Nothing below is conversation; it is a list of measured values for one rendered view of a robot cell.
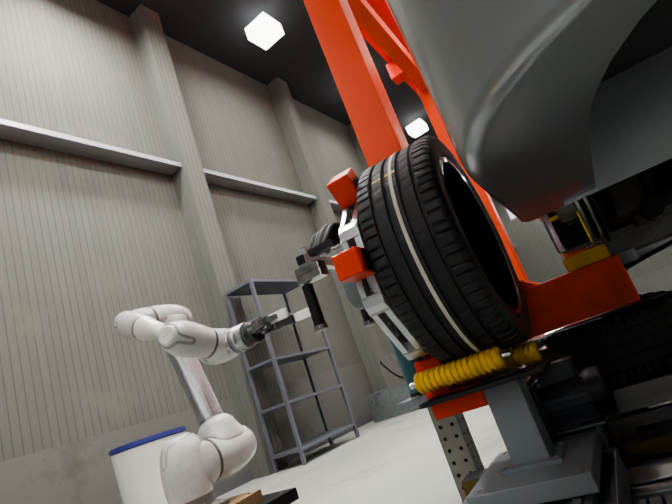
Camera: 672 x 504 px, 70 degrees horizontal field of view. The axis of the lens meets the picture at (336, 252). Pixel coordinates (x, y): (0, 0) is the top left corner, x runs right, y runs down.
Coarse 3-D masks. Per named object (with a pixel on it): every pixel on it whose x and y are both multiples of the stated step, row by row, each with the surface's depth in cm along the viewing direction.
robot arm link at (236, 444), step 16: (160, 320) 201; (176, 320) 205; (192, 320) 215; (176, 368) 198; (192, 368) 197; (192, 384) 194; (208, 384) 197; (192, 400) 192; (208, 400) 192; (208, 416) 188; (224, 416) 188; (208, 432) 183; (224, 432) 183; (240, 432) 188; (224, 448) 178; (240, 448) 183; (224, 464) 176; (240, 464) 183
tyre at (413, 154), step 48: (432, 144) 134; (384, 192) 127; (432, 192) 117; (384, 240) 122; (432, 240) 115; (384, 288) 122; (480, 288) 114; (432, 336) 123; (480, 336) 122; (528, 336) 133
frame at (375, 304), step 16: (352, 208) 147; (352, 224) 133; (352, 240) 133; (368, 288) 132; (368, 304) 128; (384, 304) 126; (384, 320) 132; (400, 320) 130; (400, 336) 136; (416, 352) 136
